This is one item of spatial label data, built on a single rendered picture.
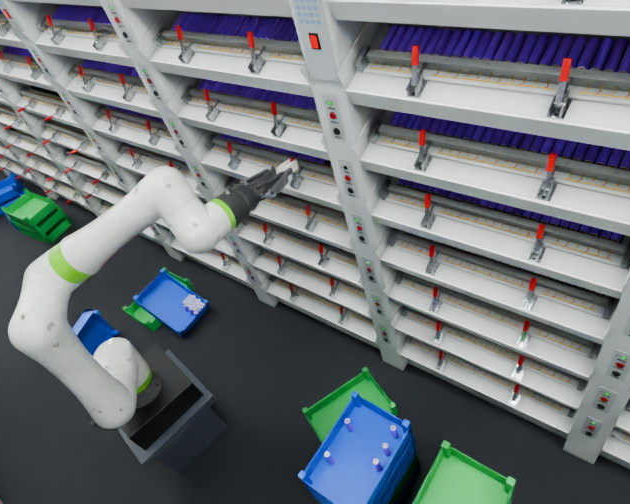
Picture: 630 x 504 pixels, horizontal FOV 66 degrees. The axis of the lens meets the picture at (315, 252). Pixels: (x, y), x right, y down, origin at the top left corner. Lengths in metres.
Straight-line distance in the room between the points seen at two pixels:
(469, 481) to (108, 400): 1.04
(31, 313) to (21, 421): 1.43
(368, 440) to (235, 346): 0.93
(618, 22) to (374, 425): 1.21
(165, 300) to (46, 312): 1.27
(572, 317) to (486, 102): 0.60
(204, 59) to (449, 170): 0.72
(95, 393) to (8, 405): 1.34
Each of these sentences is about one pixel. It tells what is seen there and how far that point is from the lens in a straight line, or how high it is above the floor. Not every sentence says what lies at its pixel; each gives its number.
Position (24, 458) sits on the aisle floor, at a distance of 2.59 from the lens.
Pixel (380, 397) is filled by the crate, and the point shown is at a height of 0.00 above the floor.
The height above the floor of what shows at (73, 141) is 0.71.
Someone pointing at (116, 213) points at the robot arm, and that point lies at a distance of 1.27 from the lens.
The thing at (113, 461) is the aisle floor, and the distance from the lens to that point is 2.31.
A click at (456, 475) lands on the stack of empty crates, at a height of 0.32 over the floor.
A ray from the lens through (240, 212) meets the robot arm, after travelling 1.25.
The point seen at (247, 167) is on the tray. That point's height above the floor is 0.90.
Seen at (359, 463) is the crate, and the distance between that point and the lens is 1.56.
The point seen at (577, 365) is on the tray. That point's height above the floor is 0.52.
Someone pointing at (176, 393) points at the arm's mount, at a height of 0.38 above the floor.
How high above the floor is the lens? 1.79
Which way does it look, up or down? 46 degrees down
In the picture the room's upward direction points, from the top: 19 degrees counter-clockwise
